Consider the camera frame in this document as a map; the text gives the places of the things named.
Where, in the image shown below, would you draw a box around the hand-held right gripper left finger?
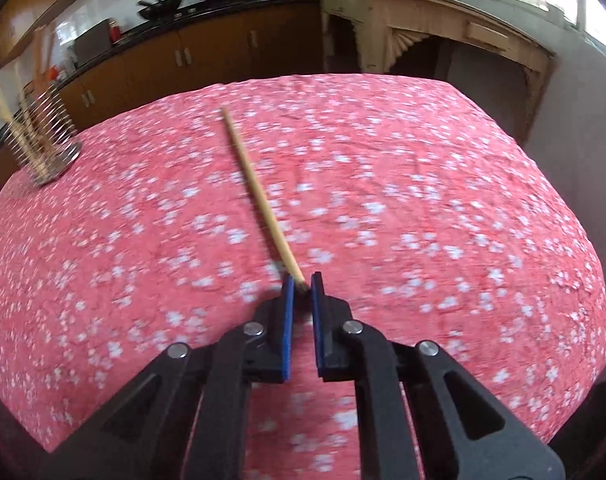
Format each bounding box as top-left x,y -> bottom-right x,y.
38,276 -> 296,480

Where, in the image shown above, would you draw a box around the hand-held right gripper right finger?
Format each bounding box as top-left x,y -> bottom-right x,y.
310,271 -> 566,480

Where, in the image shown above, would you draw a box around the wooden chopstick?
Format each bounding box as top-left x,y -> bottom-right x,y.
32,27 -> 48,181
220,106 -> 309,293
0,85 -> 41,178

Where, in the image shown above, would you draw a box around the metal wire utensil holder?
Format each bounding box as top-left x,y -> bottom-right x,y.
3,82 -> 81,188

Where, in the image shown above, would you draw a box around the red floral tablecloth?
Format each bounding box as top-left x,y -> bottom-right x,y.
0,72 -> 606,480

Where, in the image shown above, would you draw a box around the brown kitchen base cabinets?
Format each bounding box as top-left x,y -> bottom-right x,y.
0,0 -> 329,201

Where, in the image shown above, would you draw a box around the black kitchen countertop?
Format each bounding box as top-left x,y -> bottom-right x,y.
0,0 -> 329,161

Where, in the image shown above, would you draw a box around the worn wooden side table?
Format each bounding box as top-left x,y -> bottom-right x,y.
319,0 -> 556,143

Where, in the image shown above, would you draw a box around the dark cutting board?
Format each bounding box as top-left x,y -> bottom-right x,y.
73,19 -> 115,66

